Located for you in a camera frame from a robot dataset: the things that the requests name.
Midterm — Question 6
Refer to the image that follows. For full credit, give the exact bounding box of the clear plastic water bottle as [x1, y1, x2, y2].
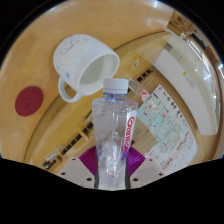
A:
[91, 78, 139, 191]

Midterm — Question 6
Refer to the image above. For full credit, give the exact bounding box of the flat round red coaster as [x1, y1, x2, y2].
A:
[14, 86, 45, 117]

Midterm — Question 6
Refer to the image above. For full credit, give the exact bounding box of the large printed wall poster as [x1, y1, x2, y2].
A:
[136, 84, 198, 176]

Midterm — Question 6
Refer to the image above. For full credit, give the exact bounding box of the white ceramic mug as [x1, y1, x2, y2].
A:
[52, 33, 121, 104]

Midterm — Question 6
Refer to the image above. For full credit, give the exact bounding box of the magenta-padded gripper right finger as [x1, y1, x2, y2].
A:
[125, 146, 168, 190]

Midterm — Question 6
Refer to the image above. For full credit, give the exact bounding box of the white standing air conditioner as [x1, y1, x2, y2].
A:
[153, 31, 219, 136]

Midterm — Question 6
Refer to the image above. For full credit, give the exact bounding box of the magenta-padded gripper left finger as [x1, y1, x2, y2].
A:
[57, 146, 99, 190]

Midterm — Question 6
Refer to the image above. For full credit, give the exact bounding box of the wooden chair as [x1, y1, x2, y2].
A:
[168, 11, 201, 38]

